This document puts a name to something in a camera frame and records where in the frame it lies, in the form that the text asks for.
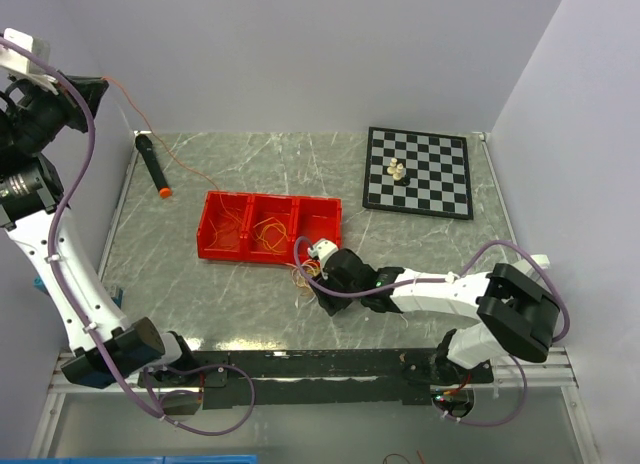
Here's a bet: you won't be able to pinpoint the yellow wire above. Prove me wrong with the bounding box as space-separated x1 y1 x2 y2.
252 216 292 255
294 261 324 285

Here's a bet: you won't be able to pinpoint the white wire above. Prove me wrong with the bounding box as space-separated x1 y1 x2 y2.
292 268 321 308

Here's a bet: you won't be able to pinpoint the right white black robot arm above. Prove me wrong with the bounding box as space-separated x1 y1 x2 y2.
308 240 561 383

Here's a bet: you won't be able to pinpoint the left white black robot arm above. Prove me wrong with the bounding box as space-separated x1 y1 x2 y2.
1 76 198 389

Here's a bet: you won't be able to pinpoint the black microphone orange end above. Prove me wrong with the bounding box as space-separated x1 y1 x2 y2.
134 134 172 199

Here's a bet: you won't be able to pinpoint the red three-compartment tray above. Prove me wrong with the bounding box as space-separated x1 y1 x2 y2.
196 191 342 265

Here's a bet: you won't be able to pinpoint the cream chess piece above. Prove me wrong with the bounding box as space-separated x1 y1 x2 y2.
393 165 405 181
387 158 398 175

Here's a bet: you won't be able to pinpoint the black grey chessboard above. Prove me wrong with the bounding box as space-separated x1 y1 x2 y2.
362 127 474 220

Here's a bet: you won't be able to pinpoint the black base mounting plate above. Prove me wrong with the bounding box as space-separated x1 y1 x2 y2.
149 348 494 410

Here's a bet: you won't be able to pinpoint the white grey stand device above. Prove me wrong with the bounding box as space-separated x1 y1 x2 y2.
514 254 550 280

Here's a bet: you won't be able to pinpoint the blue brown toy block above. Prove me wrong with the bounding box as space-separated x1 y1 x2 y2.
33 277 48 294

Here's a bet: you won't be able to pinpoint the blue white toy blocks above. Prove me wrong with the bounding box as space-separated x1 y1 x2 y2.
106 284 124 309

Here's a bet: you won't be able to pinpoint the blue plastic bin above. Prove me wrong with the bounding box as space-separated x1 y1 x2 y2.
1 455 258 464

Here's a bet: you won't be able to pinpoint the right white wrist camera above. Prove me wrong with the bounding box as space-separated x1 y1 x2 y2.
307 239 339 261

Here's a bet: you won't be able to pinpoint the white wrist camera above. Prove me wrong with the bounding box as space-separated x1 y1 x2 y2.
307 239 339 261
0 28 56 93

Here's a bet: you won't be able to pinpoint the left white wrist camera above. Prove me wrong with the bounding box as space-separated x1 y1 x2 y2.
0 28 56 93

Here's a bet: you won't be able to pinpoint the aluminium rail frame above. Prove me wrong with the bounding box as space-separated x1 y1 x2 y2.
47 350 579 395

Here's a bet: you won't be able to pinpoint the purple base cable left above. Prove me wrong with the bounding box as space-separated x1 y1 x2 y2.
157 363 257 439

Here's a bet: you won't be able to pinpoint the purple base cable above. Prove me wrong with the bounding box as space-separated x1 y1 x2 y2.
432 356 529 430
157 363 257 439

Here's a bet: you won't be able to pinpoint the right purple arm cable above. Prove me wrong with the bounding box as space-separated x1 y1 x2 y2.
293 236 572 343

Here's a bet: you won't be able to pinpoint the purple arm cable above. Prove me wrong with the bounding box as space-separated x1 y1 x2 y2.
293 236 572 343
0 36 201 435

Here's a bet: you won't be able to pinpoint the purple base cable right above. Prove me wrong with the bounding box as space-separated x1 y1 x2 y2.
432 356 529 430

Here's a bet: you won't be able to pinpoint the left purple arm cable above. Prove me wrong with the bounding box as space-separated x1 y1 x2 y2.
0 36 201 435

